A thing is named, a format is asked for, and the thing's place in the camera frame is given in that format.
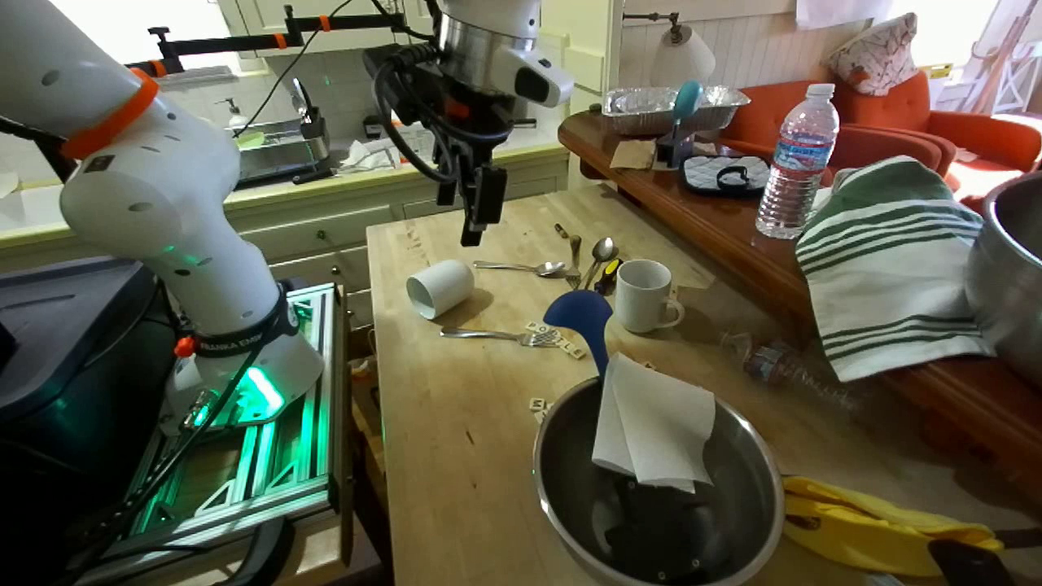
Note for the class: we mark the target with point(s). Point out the blue ladle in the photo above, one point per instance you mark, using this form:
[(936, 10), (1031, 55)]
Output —
[(580, 314)]

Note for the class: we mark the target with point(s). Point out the patterned pillow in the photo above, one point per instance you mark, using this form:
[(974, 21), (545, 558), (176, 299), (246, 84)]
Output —
[(876, 55)]

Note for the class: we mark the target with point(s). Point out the blue bucket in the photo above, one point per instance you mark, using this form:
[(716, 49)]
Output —
[(688, 100)]

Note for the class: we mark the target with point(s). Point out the white green striped towel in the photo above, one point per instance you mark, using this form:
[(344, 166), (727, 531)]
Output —
[(891, 271)]

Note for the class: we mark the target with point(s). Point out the grey pad black trim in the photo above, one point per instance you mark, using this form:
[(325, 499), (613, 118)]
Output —
[(725, 174)]

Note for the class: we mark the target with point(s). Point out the black camera boom bar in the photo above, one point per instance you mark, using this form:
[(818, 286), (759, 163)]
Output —
[(238, 45)]

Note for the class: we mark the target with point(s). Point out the small metal spoon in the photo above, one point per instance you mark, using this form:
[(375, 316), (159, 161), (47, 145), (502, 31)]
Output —
[(603, 248)]

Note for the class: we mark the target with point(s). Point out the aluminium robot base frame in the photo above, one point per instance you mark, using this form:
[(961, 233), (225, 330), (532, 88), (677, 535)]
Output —
[(282, 466)]

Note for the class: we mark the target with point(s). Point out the brown paper sheet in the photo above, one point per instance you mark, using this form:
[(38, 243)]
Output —
[(632, 153)]

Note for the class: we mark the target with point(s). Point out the large metal spoon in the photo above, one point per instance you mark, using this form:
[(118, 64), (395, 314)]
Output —
[(532, 270)]

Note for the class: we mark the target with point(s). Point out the black equipment case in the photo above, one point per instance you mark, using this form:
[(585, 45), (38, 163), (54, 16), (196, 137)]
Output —
[(66, 347)]

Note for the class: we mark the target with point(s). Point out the white shade lamp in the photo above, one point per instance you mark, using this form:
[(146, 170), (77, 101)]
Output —
[(682, 55)]

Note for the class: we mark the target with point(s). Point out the steel mixing bowl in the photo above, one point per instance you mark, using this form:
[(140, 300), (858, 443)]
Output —
[(663, 531)]

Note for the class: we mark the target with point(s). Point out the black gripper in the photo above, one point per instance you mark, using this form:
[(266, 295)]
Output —
[(471, 134)]

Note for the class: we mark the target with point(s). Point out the empty clear crushed bottle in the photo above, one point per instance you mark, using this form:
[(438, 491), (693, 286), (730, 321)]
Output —
[(800, 368)]

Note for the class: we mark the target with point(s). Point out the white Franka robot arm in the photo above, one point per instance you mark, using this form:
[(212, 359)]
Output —
[(149, 185)]

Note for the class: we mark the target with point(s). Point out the orange couch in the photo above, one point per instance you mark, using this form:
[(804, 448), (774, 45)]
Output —
[(977, 134)]

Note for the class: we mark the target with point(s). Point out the yellow black screwdriver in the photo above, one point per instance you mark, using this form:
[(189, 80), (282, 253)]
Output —
[(605, 276)]

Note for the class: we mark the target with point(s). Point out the large aluminium foil tray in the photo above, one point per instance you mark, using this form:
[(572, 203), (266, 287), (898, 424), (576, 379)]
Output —
[(651, 105)]

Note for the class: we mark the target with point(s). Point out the clear plastic water bottle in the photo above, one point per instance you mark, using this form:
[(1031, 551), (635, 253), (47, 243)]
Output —
[(800, 163)]

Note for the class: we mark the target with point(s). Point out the white folded napkin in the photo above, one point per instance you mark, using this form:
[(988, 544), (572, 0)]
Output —
[(655, 427)]

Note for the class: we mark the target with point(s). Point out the large steel pot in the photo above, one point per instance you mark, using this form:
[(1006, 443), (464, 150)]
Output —
[(1004, 295)]

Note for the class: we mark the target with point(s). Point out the metal fork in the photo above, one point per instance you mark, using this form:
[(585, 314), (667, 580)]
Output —
[(508, 336)]

